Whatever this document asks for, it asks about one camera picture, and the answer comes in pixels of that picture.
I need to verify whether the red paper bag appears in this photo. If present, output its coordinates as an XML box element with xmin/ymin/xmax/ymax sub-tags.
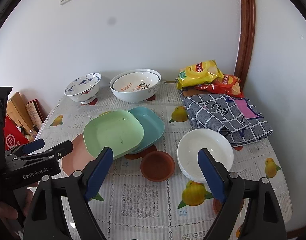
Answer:
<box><xmin>3</xmin><ymin>116</ymin><xmax>29</xmax><ymax>151</ymax></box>

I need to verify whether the wooden cutting board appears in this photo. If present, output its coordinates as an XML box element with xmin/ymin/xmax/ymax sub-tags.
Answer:
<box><xmin>7</xmin><ymin>92</ymin><xmax>33</xmax><ymax>134</ymax></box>

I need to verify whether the white ceramic bowl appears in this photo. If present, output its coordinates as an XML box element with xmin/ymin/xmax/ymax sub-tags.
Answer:
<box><xmin>177</xmin><ymin>128</ymin><xmax>235</xmax><ymax>184</ymax></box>

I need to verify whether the patterned red-edged box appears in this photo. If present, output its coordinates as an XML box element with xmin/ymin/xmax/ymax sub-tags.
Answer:
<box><xmin>26</xmin><ymin>99</ymin><xmax>45</xmax><ymax>129</ymax></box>

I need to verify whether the pink square plate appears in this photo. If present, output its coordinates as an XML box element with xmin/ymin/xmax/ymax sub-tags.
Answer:
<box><xmin>62</xmin><ymin>134</ymin><xmax>95</xmax><ymax>176</ymax></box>

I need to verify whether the yellow chips bag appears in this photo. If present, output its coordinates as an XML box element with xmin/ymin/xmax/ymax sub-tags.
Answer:
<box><xmin>177</xmin><ymin>60</ymin><xmax>224</xmax><ymax>89</ymax></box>

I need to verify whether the white lemon print bowl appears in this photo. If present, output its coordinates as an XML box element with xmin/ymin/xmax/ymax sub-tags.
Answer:
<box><xmin>113</xmin><ymin>72</ymin><xmax>159</xmax><ymax>92</ymax></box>

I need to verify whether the green square plate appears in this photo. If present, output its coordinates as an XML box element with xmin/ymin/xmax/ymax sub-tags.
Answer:
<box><xmin>83</xmin><ymin>110</ymin><xmax>144</xmax><ymax>159</ymax></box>

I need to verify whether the fruit print tablecloth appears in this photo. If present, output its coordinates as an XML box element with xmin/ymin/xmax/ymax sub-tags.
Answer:
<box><xmin>37</xmin><ymin>83</ymin><xmax>292</xmax><ymax>239</ymax></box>

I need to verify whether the grey checked cloth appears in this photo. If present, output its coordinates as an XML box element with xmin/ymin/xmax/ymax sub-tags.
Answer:
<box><xmin>180</xmin><ymin>94</ymin><xmax>273</xmax><ymax>147</ymax></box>

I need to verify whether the person's left hand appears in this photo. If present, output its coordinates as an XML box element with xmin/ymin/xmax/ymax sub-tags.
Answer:
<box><xmin>0</xmin><ymin>188</ymin><xmax>34</xmax><ymax>225</ymax></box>

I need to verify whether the blue floral porcelain bowl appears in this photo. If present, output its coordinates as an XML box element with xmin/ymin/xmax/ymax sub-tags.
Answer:
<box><xmin>64</xmin><ymin>73</ymin><xmax>102</xmax><ymax>105</ymax></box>

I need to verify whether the brown wooden door frame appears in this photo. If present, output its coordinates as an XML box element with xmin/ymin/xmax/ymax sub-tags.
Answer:
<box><xmin>234</xmin><ymin>0</ymin><xmax>256</xmax><ymax>89</ymax></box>

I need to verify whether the large white outer bowl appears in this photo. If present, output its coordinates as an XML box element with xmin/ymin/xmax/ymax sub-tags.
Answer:
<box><xmin>110</xmin><ymin>68</ymin><xmax>161</xmax><ymax>103</ymax></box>

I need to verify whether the brown small saucer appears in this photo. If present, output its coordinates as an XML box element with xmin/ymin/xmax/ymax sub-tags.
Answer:
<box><xmin>212</xmin><ymin>198</ymin><xmax>244</xmax><ymax>215</ymax></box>
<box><xmin>141</xmin><ymin>151</ymin><xmax>175</xmax><ymax>182</ymax></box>

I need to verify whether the red chips bag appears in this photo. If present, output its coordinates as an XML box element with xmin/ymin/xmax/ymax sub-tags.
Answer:
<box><xmin>194</xmin><ymin>74</ymin><xmax>244</xmax><ymax>98</ymax></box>

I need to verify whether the teal square plate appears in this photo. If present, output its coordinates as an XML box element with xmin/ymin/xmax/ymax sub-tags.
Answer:
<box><xmin>129</xmin><ymin>107</ymin><xmax>165</xmax><ymax>155</ymax></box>

